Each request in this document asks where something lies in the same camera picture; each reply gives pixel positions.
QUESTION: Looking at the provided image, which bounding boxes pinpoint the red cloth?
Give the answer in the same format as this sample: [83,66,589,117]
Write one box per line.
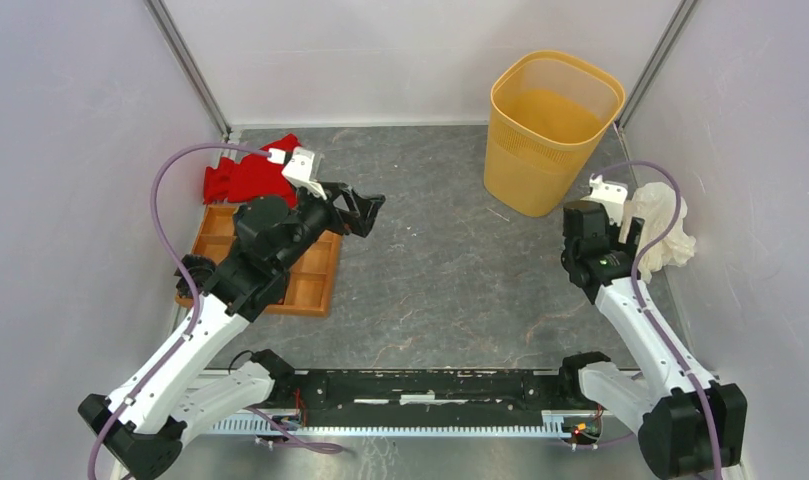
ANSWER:
[203,155,297,208]

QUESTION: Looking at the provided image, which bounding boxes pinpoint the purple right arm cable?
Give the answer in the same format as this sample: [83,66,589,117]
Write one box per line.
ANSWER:
[590,160,725,480]

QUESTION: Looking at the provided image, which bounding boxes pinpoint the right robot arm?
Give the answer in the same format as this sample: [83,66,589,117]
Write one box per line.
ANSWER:
[557,199,748,479]

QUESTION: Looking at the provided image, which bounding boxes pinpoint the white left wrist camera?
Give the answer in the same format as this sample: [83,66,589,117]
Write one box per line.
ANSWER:
[268,147,327,200]

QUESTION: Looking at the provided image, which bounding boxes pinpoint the yellow plastic trash bin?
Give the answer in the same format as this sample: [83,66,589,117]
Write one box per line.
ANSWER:
[483,50,626,217]

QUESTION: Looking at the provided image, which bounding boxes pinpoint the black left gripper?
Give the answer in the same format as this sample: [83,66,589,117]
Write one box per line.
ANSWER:
[274,179,385,273]

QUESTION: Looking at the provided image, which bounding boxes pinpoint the right aluminium frame post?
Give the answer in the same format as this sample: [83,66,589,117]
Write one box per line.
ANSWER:
[615,0,700,131]

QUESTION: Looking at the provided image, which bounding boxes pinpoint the wooden compartment tray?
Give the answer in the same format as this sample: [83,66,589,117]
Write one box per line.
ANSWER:
[191,204,342,317]

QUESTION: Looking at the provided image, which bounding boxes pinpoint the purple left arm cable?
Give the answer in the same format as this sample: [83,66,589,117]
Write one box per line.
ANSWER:
[87,142,273,480]

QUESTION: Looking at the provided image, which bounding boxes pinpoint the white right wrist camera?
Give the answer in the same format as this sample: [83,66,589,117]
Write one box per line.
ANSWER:
[582,175,628,226]

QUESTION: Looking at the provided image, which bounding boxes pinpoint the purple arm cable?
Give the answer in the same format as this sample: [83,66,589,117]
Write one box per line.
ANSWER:
[590,160,725,480]
[87,142,273,480]

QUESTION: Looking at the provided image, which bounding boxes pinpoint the black trash bag roll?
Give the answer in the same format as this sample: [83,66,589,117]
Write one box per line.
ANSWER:
[174,254,217,297]

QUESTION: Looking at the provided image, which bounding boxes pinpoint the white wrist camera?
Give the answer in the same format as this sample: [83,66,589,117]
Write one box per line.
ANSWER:
[268,147,327,200]
[582,175,628,226]

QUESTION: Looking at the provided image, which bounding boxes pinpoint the aluminium frame post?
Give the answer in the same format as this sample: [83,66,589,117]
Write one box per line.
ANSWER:
[615,0,700,131]
[144,0,232,139]

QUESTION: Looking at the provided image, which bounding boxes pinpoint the translucent white trash bag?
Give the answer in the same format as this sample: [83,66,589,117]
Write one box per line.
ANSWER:
[623,182,696,283]

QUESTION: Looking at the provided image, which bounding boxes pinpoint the left aluminium frame post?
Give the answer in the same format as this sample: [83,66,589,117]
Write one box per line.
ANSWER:
[144,0,232,139]

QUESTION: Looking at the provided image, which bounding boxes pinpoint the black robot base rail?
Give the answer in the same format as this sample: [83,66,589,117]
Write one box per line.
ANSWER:
[262,369,599,428]

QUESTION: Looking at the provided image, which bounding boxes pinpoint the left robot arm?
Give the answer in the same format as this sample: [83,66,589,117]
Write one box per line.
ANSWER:
[78,182,386,479]

